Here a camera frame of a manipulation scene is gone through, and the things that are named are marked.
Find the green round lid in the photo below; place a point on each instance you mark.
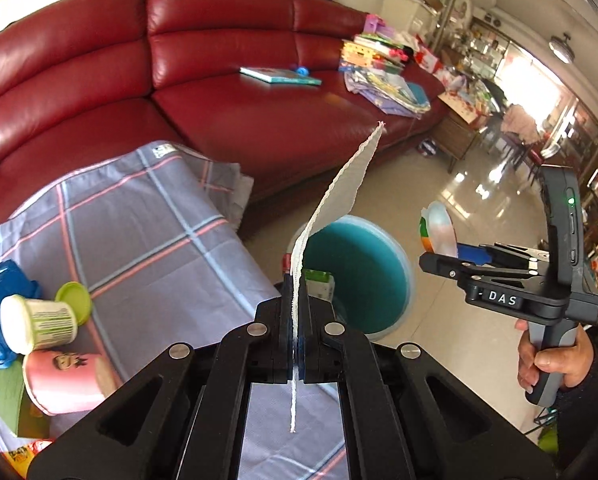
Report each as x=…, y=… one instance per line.
x=76, y=300

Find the round printed plastic lid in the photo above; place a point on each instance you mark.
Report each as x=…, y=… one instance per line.
x=439, y=230

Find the blue plastic tray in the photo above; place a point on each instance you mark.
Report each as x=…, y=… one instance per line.
x=4, y=295

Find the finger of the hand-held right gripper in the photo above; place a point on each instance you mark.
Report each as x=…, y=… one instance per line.
x=471, y=251
x=454, y=267

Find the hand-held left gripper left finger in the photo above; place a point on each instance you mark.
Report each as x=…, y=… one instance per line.
x=279, y=330

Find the pink paper cup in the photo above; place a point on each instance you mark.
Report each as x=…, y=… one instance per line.
x=69, y=380

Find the pink cloth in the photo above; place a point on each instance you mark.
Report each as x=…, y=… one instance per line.
x=519, y=122

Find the white green carton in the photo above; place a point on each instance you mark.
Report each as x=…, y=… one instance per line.
x=320, y=290

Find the wooden side table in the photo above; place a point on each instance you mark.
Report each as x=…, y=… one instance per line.
x=454, y=135

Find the white paper tissue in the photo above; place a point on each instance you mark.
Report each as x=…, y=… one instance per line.
x=344, y=185

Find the teal round bin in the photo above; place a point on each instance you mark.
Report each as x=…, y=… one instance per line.
x=374, y=270

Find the grey plaid cloth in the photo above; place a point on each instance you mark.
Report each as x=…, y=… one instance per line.
x=154, y=260

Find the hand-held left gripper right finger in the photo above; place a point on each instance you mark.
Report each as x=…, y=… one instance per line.
x=309, y=330

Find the colourful printed bag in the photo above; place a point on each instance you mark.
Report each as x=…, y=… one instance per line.
x=389, y=92

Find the small blue toy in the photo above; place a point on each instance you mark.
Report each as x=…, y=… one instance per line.
x=301, y=70

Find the person's right hand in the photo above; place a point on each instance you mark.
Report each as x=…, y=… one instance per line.
x=564, y=365

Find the orange snack packet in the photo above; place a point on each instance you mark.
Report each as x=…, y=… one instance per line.
x=26, y=457

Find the white cup with green label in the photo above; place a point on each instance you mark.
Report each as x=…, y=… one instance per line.
x=34, y=322

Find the thin teal book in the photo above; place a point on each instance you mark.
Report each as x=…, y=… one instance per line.
x=279, y=76

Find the stack of colourful books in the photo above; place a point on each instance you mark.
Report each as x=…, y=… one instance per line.
x=374, y=50

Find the ceiling lamp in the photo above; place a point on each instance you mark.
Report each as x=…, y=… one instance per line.
x=561, y=47

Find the white cabinet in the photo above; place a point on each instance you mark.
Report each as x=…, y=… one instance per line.
x=404, y=17

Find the red leather sofa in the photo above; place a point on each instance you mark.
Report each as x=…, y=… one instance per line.
x=179, y=60

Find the green clear snack packet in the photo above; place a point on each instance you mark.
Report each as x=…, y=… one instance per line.
x=1, y=400

